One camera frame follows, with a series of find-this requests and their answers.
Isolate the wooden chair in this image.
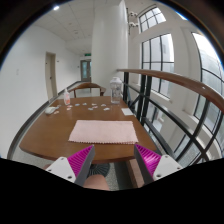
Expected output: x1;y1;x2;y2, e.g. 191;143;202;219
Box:
69;82;106;98

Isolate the large clear water bottle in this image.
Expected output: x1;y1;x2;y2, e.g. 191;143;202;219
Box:
110;77;122;104

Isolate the wooden handrail with black railing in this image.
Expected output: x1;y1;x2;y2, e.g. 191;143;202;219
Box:
116;68;224;166

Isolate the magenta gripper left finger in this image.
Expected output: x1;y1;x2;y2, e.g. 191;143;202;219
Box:
46;145;95;186

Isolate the white side door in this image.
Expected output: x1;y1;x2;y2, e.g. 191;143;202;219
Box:
45;52;57;99

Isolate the wooden table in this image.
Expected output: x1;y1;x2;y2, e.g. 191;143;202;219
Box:
20;96;156;164

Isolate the white paper sheet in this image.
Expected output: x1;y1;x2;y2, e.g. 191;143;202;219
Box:
121;108;133;116

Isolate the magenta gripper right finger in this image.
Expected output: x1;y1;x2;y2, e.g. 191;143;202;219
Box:
134;144;182;185

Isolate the person's knee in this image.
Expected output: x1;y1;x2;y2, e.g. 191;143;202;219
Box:
83;175;109;191

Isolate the small pink sanitizer bottle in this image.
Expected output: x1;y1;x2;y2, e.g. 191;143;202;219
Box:
64;88;70;105

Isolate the pink towel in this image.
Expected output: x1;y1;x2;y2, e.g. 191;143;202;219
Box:
69;120;138;144

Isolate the double door with exit sign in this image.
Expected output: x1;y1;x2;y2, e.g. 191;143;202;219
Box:
80;53;91;82

